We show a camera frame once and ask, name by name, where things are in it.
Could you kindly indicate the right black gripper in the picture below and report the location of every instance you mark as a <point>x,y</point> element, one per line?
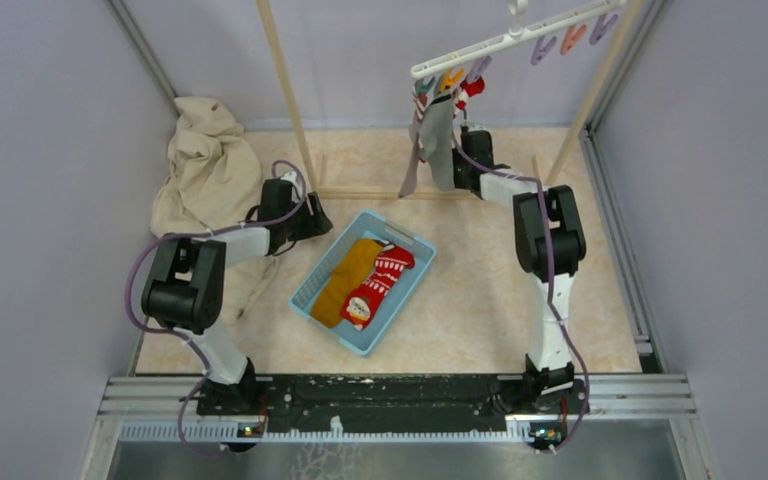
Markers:
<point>456,155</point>

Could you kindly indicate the grey striped-cuff sock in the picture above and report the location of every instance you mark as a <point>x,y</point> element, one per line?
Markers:
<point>409,182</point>

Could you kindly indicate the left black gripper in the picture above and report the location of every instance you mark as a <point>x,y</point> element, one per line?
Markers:
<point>317,223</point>

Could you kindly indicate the wooden clothes rack frame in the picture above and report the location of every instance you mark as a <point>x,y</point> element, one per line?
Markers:
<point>628,15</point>

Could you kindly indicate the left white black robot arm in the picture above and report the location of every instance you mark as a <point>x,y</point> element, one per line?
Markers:
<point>185,285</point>

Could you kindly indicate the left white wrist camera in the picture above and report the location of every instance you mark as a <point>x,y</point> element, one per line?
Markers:
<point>295,180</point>

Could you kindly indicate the red Santa Christmas sock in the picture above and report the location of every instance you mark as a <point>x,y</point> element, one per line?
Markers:
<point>391,263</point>

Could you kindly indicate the blue plastic basket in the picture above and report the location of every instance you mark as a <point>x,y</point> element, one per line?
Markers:
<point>367,224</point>

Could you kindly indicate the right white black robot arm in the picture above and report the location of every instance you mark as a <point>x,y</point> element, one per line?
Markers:
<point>549,244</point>

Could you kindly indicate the beige crumpled cloth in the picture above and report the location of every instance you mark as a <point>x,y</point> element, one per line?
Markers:
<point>215,177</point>

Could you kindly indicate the purple clothes clip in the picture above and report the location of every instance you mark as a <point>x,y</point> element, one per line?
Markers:
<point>477,69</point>
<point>602,27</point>
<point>543,48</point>

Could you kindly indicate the teal clothes clip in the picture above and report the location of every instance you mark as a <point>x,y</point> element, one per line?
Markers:
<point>427,86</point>

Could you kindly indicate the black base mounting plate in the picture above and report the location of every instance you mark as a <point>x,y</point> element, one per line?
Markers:
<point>389,404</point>

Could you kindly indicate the red white striped sock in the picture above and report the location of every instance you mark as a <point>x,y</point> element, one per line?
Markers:
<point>466,91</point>

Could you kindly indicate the salmon clothes clip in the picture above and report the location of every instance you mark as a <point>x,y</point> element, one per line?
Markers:
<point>573,35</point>

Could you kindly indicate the orange clothes clip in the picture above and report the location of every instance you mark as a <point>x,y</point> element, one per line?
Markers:
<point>449,79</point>

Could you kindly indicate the mustard yellow sock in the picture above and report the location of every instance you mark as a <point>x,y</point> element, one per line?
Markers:
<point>348,275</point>

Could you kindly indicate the white plastic clip hanger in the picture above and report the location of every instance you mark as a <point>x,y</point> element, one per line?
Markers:
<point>517,34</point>

